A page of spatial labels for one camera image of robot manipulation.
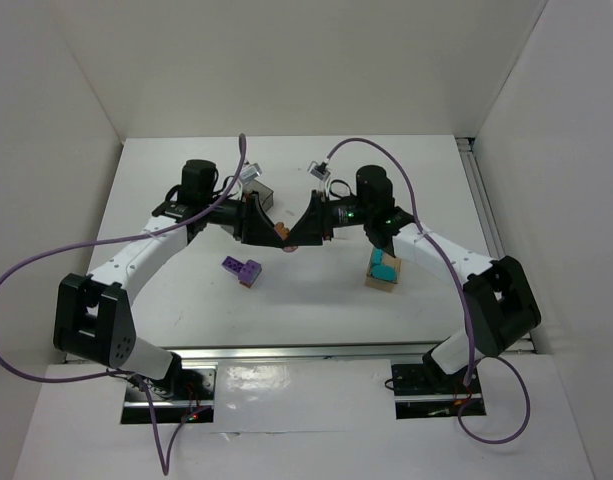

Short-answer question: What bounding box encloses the orange lego brick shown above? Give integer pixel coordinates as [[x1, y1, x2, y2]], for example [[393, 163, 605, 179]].
[[274, 222, 290, 240]]

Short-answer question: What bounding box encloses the teal rounded lego brick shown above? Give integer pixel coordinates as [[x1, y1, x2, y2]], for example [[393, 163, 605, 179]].
[[370, 265, 398, 283]]

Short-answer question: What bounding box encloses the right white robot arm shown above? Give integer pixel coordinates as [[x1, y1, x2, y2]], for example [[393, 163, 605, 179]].
[[284, 165, 541, 385]]

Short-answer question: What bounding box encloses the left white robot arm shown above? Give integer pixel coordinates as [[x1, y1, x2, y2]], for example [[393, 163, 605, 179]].
[[53, 160, 227, 399]]

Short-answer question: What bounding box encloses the smoky grey plastic container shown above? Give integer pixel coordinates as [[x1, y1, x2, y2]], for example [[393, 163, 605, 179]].
[[251, 181, 274, 212]]

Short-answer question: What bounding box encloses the purple rounded lego brick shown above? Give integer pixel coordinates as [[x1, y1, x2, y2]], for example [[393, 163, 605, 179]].
[[237, 260, 262, 288]]

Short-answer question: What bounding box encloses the purple flat lego brick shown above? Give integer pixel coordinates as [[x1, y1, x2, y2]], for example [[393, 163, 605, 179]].
[[222, 256, 245, 276]]

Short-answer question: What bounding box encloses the amber plastic container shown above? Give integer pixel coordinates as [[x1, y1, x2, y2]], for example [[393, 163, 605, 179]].
[[365, 249, 401, 292]]

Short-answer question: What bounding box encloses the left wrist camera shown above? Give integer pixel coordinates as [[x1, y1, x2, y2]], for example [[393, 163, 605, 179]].
[[239, 163, 262, 185]]

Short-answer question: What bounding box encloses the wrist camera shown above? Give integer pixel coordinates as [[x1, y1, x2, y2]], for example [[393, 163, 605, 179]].
[[239, 163, 262, 185], [307, 161, 331, 182]]

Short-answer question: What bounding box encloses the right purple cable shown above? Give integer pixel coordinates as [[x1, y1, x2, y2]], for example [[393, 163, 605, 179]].
[[323, 138, 532, 446]]

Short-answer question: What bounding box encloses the purple cable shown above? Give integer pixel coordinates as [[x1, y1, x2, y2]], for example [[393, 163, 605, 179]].
[[323, 138, 532, 446], [0, 132, 252, 475]]

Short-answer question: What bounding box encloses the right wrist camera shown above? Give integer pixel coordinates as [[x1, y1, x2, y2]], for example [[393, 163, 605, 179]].
[[307, 161, 331, 182]]

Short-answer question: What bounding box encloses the side aluminium rail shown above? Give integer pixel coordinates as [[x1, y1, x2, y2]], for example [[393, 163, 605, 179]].
[[455, 137, 535, 354]]

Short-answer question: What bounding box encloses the aluminium mounting rail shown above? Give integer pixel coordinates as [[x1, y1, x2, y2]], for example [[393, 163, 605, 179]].
[[168, 342, 436, 363]]

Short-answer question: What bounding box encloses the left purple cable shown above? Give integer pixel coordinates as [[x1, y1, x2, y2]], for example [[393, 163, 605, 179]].
[[0, 132, 252, 475]]

